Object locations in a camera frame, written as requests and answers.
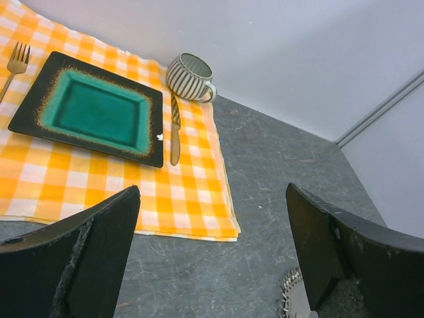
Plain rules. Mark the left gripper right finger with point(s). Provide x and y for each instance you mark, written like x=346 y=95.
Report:
x=352 y=266

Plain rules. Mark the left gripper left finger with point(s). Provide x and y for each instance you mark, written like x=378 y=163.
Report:
x=73 y=267

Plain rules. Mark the orange white checkered cloth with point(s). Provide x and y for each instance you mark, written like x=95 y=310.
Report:
x=45 y=181

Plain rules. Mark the black green square plate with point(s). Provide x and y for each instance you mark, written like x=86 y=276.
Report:
x=82 y=105

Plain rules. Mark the gold knife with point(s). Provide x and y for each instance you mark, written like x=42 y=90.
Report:
x=176 y=126

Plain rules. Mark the gold fork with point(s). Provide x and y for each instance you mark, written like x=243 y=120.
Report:
x=17 y=64

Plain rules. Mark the grey striped mug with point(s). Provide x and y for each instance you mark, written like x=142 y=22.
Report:
x=190 y=78

